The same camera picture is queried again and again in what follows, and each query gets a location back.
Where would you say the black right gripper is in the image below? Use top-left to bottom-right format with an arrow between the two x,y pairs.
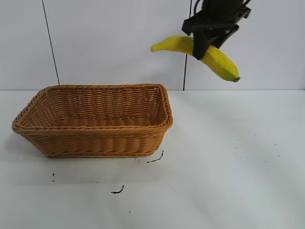
182,0 -> 252,61

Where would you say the yellow banana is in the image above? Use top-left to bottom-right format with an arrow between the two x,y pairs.
151,35 -> 241,83

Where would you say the woven wicker rectangular basket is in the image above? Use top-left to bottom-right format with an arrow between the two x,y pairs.
11,83 -> 174,159

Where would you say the thin black cable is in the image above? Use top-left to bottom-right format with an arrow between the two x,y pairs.
193,0 -> 203,15

